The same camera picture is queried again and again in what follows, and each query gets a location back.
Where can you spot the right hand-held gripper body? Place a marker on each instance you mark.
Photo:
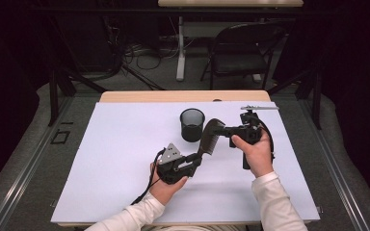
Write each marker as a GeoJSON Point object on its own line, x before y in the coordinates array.
{"type": "Point", "coordinates": [250, 128]}

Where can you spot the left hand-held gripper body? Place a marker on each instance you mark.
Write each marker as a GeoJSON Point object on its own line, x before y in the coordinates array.
{"type": "Point", "coordinates": [171, 160]}

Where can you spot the dark brown comb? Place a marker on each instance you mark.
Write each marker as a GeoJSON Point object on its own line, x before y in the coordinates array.
{"type": "Point", "coordinates": [207, 138]}

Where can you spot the black mesh pen holder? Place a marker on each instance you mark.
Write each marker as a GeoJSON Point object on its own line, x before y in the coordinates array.
{"type": "Point", "coordinates": [192, 131]}

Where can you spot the person's right hand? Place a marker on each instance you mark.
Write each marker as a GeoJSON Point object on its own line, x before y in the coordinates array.
{"type": "Point", "coordinates": [259, 157]}

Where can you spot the person's left hand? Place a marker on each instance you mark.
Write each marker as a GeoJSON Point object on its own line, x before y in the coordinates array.
{"type": "Point", "coordinates": [163, 191]}

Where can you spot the white table sheet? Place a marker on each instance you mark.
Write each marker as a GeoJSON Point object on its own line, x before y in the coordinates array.
{"type": "Point", "coordinates": [115, 160]}

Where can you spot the black folding chair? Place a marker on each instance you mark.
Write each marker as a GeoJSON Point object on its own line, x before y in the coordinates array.
{"type": "Point", "coordinates": [237, 62]}

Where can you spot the black metal stand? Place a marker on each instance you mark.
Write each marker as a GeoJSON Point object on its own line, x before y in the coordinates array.
{"type": "Point", "coordinates": [316, 96]}
{"type": "Point", "coordinates": [54, 96]}

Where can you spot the dark curtain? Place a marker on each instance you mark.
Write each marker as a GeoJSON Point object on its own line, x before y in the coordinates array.
{"type": "Point", "coordinates": [6, 80]}
{"type": "Point", "coordinates": [359, 80]}

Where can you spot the white-legged wooden desk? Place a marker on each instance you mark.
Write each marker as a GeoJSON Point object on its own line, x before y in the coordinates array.
{"type": "Point", "coordinates": [231, 3]}

